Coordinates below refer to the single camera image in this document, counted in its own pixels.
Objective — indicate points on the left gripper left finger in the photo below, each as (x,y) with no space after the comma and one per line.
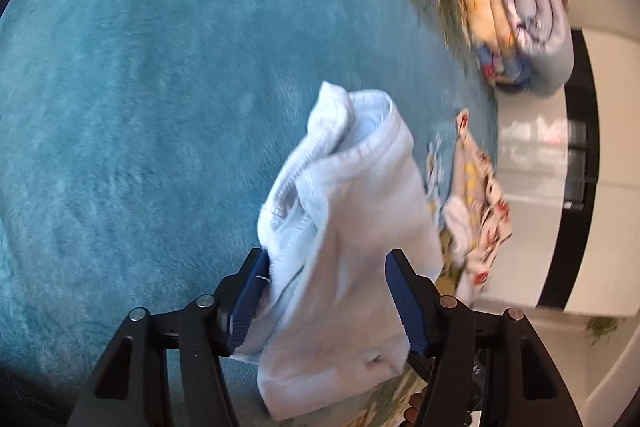
(130,386)

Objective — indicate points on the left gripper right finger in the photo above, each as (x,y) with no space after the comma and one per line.
(472,360)

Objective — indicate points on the light blue sweatshirt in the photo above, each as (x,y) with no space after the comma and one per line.
(327,328)

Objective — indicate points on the person's left hand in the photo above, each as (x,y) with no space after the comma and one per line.
(412,411)

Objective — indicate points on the cream car print garment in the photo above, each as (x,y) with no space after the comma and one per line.
(489,211)

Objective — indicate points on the beige fuzzy lettered sweater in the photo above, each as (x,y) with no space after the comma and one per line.
(462,213)

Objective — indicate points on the blue floral carpet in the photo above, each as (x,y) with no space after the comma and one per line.
(139,139)

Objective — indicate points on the folded peach cartoon blanket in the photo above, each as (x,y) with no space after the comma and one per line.
(496,49)

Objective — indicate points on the folded grey quilt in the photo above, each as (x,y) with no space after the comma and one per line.
(542,34)

